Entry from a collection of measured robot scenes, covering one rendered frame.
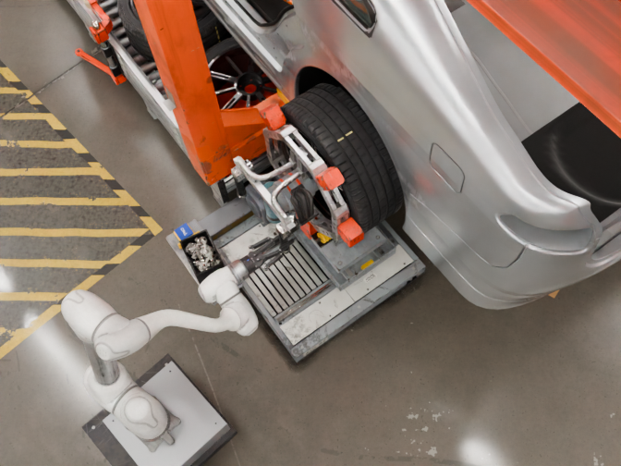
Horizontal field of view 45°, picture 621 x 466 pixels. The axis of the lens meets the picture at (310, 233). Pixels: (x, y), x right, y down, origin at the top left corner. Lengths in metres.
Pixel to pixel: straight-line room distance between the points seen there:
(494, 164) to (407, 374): 1.67
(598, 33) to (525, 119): 2.52
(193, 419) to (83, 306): 0.89
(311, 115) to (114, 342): 1.19
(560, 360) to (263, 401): 1.48
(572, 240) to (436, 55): 0.75
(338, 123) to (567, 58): 2.19
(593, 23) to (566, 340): 3.17
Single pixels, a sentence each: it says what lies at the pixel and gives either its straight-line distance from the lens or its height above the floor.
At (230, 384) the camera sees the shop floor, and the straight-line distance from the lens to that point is 3.84.
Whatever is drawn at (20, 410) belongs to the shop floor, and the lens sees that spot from 4.10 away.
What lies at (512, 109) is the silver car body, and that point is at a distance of 3.43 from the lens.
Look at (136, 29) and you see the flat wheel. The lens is 4.41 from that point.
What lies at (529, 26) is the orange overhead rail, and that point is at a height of 3.00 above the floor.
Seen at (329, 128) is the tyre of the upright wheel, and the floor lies 1.18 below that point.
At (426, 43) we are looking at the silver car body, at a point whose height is 1.77.
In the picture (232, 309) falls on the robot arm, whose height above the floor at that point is 0.86.
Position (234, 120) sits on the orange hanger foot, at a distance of 3.54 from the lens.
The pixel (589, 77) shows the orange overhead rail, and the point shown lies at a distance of 0.89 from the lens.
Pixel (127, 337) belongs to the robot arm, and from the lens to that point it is 2.70.
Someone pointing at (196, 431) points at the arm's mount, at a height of 0.40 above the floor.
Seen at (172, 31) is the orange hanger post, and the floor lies 1.58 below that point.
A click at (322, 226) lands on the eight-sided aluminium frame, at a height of 0.66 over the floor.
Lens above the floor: 3.66
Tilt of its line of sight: 63 degrees down
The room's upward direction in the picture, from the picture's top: 6 degrees counter-clockwise
